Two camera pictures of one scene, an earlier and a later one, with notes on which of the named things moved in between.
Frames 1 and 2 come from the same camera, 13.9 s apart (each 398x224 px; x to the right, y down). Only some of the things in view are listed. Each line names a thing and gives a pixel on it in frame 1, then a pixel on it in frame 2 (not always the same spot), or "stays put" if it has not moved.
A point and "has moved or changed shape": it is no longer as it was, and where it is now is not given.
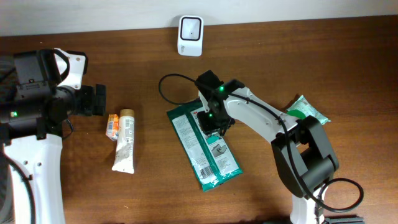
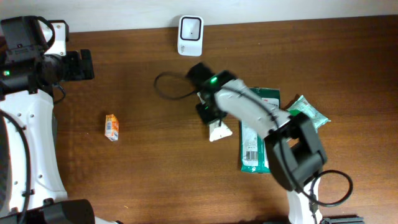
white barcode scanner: (190, 35) stays put
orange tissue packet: (112, 127) stays put
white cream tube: (124, 158) has moved or changed shape
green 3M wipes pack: (210, 155) → (254, 152)
